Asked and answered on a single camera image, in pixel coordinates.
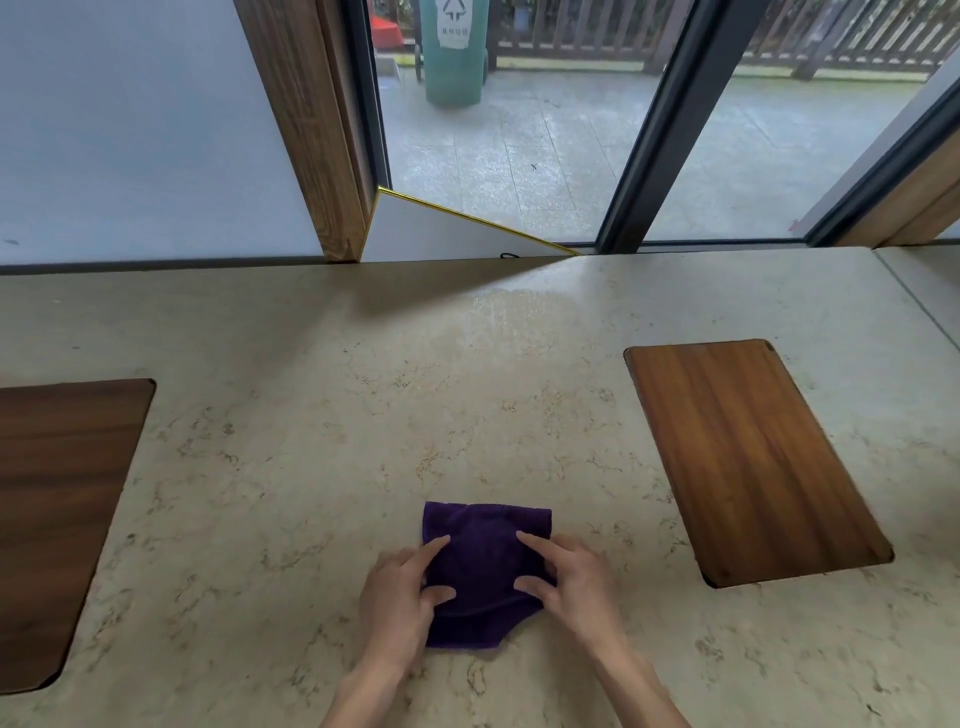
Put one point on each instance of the person's left hand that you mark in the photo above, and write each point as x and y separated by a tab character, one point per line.
390	607

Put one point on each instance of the white panel with gold trim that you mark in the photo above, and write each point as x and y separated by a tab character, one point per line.
450	236

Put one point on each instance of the person's left thumb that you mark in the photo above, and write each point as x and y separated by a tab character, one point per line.
439	597

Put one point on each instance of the dark metal window frame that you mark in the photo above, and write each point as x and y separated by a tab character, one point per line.
660	127

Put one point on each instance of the person's right forearm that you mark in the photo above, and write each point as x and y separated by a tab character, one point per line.
637	686

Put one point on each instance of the wooden inlay board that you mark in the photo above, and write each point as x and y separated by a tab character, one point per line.
60	525
754	457

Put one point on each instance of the person's right hand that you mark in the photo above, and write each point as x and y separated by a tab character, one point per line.
581	600

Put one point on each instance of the person's right thumb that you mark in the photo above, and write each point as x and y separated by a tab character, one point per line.
534	586

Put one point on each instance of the person's left forearm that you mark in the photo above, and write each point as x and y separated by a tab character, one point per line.
364	694

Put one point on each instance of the purple cloth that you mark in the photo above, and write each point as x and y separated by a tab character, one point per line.
480	570

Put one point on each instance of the wooden fence railing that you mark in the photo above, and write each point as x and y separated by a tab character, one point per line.
750	34

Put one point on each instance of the green trash bin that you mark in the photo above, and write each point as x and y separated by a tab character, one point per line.
454	45

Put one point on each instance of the wooden door frame post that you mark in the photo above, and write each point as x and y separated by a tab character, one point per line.
315	127

